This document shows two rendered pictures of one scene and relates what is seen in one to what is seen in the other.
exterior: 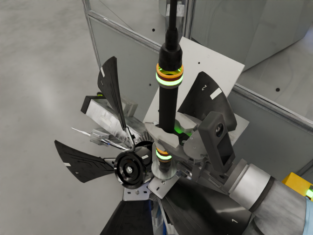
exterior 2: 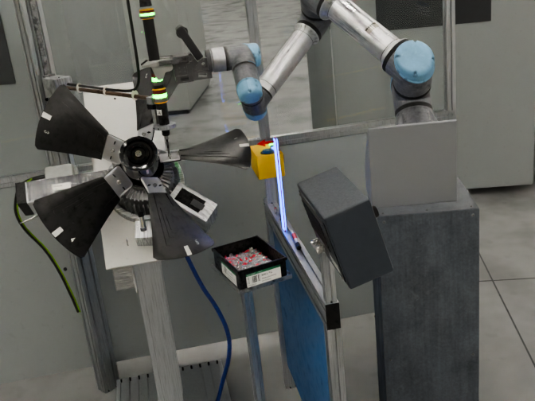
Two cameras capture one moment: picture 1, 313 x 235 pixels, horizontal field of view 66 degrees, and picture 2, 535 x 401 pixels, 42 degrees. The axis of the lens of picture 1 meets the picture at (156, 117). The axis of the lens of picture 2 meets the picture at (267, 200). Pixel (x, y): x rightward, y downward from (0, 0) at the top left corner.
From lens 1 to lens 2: 1.97 m
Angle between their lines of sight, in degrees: 49
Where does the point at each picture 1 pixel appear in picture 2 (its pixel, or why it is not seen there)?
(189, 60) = (104, 102)
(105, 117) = (59, 183)
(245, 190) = (216, 52)
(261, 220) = (234, 61)
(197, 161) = (186, 56)
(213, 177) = (200, 70)
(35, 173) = not seen: outside the picture
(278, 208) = (234, 48)
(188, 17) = not seen: hidden behind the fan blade
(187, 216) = (205, 153)
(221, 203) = (220, 139)
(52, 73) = not seen: outside the picture
